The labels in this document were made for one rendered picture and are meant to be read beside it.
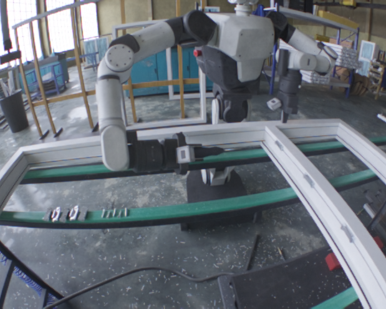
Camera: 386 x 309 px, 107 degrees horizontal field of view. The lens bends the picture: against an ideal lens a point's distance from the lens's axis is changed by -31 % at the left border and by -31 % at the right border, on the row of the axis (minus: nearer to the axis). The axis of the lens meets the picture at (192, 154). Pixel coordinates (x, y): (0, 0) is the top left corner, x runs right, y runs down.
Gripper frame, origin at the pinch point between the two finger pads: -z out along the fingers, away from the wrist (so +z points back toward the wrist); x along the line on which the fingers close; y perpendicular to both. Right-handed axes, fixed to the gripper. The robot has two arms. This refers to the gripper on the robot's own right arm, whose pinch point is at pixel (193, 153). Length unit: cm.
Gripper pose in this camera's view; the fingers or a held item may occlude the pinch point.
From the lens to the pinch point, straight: 61.9
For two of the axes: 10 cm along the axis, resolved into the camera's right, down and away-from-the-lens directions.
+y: -4.3, 1.4, 8.9
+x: -1.1, -9.9, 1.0
